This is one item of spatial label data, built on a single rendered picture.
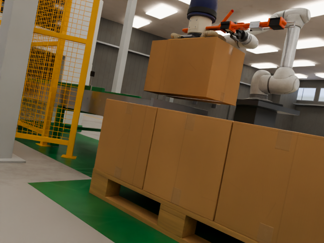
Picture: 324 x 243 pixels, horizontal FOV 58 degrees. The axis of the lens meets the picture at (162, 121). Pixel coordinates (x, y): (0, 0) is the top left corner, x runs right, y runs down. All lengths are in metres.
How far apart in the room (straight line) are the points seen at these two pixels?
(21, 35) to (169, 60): 1.02
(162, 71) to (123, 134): 0.83
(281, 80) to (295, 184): 1.62
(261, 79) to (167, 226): 1.68
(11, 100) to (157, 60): 1.07
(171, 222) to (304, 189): 0.57
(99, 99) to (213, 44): 1.05
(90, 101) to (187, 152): 1.49
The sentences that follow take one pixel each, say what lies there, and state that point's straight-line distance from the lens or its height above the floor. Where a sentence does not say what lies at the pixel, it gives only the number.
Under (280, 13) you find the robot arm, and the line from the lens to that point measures 2.92.
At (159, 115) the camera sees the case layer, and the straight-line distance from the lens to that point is 1.39.
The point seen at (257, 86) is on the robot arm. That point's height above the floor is 0.89.
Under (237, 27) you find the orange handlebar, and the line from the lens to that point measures 2.16.
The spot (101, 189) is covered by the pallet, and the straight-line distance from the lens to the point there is 1.68.
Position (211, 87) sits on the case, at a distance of 1.99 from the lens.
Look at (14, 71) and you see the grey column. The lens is 2.24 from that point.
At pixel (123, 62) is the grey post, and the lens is 5.52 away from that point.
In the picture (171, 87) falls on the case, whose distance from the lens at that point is 2.15.
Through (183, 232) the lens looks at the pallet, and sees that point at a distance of 1.33.
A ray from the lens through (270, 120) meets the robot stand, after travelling 2.69.
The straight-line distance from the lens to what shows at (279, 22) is 2.04.
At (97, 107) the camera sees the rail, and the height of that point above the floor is 0.47.
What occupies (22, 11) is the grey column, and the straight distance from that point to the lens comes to 2.29.
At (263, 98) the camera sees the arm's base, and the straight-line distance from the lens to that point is 2.68.
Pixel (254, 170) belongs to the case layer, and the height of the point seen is 0.38.
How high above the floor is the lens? 0.53
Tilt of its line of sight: 2 degrees down
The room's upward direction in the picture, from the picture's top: 11 degrees clockwise
